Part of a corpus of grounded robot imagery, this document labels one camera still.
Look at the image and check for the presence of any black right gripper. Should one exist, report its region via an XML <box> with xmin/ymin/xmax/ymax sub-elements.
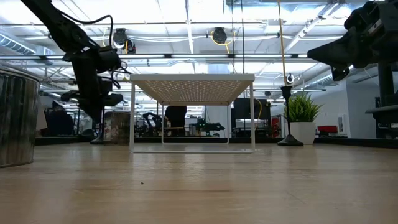
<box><xmin>307</xmin><ymin>0</ymin><xmax>398</xmax><ymax>82</ymax></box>

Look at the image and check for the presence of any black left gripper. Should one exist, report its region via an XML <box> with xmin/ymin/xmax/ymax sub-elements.
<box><xmin>60</xmin><ymin>52</ymin><xmax>124</xmax><ymax>123</ymax></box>

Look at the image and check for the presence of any silver cylindrical candle holder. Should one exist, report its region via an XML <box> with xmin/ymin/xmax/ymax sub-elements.
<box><xmin>104</xmin><ymin>111</ymin><xmax>131</xmax><ymax>146</ymax></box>
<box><xmin>0</xmin><ymin>68</ymin><xmax>41</xmax><ymax>169</ymax></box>

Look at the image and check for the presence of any red background box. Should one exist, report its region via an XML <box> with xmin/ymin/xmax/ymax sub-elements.
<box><xmin>317</xmin><ymin>125</ymin><xmax>339</xmax><ymax>135</ymax></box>

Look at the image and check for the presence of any green plant in white pot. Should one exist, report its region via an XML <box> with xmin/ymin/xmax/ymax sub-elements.
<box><xmin>282</xmin><ymin>92</ymin><xmax>324</xmax><ymax>146</ymax></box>

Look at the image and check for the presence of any person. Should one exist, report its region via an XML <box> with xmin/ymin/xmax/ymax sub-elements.
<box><xmin>164</xmin><ymin>105</ymin><xmax>188</xmax><ymax>137</ymax></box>

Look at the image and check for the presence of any black background cabinet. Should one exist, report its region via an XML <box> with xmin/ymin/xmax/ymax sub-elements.
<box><xmin>233</xmin><ymin>98</ymin><xmax>272</xmax><ymax>138</ymax></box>

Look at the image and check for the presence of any white perforated metal shelf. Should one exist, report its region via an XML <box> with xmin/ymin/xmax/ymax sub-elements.
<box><xmin>129</xmin><ymin>73</ymin><xmax>256</xmax><ymax>154</ymax></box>

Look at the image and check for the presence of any black green background machine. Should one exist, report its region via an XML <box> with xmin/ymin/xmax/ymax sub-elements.
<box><xmin>189</xmin><ymin>118</ymin><xmax>226</xmax><ymax>137</ymax></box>

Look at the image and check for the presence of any white wall panel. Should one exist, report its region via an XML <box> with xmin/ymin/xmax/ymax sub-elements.
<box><xmin>338</xmin><ymin>114</ymin><xmax>348</xmax><ymax>135</ymax></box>

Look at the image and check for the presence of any black ceiling cable reel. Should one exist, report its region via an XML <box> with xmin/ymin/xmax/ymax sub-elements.
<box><xmin>112</xmin><ymin>27</ymin><xmax>137</xmax><ymax>54</ymax></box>
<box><xmin>212</xmin><ymin>27</ymin><xmax>228</xmax><ymax>45</ymax></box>

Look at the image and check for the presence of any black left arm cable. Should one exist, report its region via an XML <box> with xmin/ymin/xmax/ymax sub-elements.
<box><xmin>57</xmin><ymin>14</ymin><xmax>114</xmax><ymax>47</ymax></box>

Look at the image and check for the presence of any black aluminium table frame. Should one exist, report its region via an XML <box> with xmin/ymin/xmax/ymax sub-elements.
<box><xmin>34</xmin><ymin>136</ymin><xmax>398</xmax><ymax>149</ymax></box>

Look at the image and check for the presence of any black hanging cable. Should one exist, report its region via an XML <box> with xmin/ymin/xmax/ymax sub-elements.
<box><xmin>241</xmin><ymin>0</ymin><xmax>246</xmax><ymax>75</ymax></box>
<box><xmin>230</xmin><ymin>0</ymin><xmax>234</xmax><ymax>75</ymax></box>

